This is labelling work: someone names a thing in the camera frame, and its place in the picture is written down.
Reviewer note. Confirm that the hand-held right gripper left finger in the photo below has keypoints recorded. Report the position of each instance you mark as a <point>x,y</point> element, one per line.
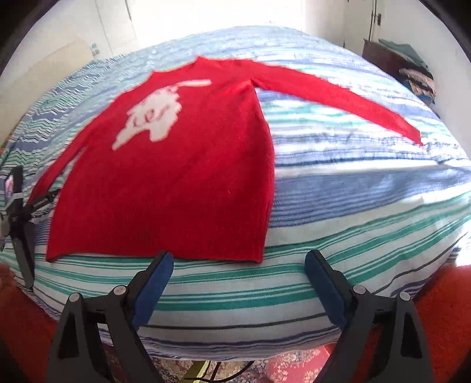
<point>154,283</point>

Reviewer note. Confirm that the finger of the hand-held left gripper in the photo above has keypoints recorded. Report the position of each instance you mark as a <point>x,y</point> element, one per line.
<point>38,202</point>

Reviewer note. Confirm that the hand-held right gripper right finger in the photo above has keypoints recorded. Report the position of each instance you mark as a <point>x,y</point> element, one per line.
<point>323,283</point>

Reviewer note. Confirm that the red sweater with white animal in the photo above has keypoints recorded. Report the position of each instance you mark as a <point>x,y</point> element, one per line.
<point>165,184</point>

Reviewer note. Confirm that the pile of mixed clothes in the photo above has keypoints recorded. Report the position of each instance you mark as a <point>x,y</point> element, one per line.
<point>419,86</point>

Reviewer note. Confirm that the black phone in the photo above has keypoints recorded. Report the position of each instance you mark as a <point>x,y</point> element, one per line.
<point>11,184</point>

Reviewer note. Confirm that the orange fleece cloth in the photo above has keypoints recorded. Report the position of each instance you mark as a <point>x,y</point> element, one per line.
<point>22,331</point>

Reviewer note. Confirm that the red patterned rug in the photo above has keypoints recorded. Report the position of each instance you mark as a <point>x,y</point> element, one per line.
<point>294,364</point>

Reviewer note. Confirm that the yellow green stick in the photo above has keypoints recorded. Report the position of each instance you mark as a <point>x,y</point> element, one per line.
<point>195,370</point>

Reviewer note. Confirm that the striped blue green bed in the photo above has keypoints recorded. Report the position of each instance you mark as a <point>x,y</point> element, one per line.
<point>349,184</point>

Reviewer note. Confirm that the beige headboard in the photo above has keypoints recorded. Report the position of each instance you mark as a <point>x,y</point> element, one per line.
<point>44,73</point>

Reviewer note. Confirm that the dark brown nightstand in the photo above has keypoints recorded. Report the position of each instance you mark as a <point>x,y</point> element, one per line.
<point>379,55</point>

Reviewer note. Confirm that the teal folded cloth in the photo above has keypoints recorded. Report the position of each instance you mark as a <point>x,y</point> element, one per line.
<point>408,55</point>

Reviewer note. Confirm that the white door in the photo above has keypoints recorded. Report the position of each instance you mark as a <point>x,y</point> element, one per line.
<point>360,25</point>

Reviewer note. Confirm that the wall light switch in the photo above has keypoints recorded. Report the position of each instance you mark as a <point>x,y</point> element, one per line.
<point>95,48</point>

